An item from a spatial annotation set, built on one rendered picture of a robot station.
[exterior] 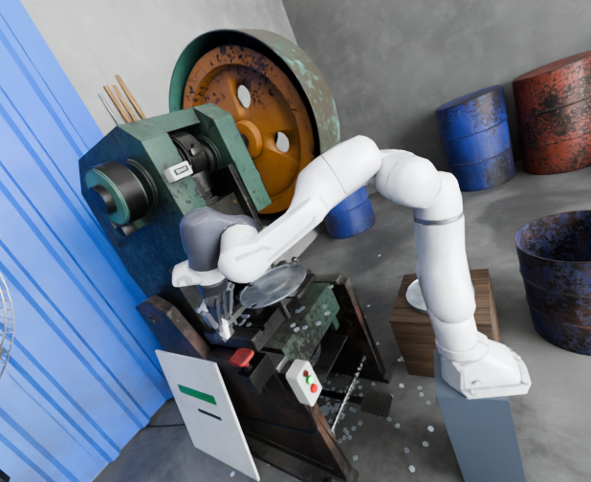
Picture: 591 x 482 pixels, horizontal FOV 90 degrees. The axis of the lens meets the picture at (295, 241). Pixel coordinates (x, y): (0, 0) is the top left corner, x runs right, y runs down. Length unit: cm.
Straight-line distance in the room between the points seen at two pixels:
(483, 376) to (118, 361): 195
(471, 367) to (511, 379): 10
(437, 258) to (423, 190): 21
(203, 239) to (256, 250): 13
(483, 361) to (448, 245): 37
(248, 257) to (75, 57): 217
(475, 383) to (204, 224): 84
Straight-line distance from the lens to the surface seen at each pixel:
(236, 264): 60
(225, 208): 113
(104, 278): 219
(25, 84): 237
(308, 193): 61
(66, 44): 262
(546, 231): 184
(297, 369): 102
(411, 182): 62
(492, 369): 102
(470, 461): 132
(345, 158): 64
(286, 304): 119
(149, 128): 105
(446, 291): 77
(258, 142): 138
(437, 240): 76
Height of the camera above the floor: 129
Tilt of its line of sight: 19 degrees down
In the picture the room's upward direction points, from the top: 24 degrees counter-clockwise
